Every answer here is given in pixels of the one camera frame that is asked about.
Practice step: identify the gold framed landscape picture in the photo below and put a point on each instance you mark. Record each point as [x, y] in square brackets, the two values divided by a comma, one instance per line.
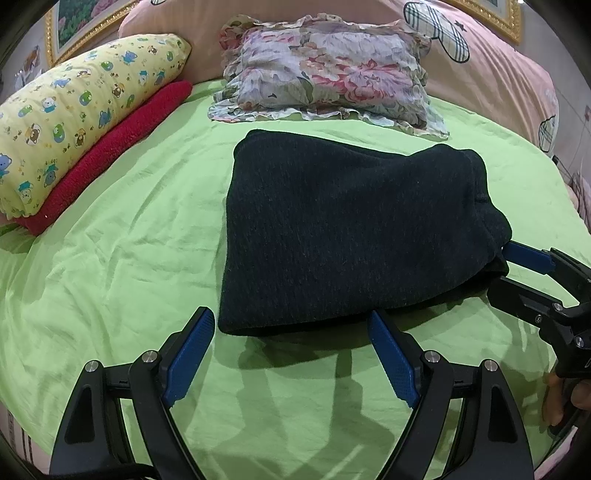
[69, 23]

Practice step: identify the yellow cartoon print pillow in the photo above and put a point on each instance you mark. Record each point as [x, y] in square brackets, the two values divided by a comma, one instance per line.
[69, 120]

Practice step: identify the floral ruffled pillow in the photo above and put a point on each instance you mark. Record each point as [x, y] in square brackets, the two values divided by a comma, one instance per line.
[332, 74]

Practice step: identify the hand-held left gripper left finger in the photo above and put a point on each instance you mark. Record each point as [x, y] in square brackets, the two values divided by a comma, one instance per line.
[189, 355]

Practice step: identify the pink striped mattress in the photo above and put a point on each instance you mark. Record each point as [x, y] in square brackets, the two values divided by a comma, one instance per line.
[21, 438]

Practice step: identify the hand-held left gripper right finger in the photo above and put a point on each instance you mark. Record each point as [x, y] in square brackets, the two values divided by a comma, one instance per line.
[392, 360]

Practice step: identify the person's right hand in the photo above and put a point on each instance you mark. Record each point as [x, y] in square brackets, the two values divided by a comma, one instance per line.
[551, 397]

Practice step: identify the black pants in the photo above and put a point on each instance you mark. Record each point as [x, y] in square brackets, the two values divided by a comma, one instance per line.
[346, 221]

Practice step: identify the green bed sheet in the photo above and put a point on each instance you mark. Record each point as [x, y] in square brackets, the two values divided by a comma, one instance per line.
[115, 277]

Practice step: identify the red fleece blanket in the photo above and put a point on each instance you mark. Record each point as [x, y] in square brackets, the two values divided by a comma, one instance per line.
[115, 143]

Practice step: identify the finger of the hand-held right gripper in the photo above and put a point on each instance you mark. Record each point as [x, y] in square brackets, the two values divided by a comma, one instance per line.
[521, 295]
[526, 256]

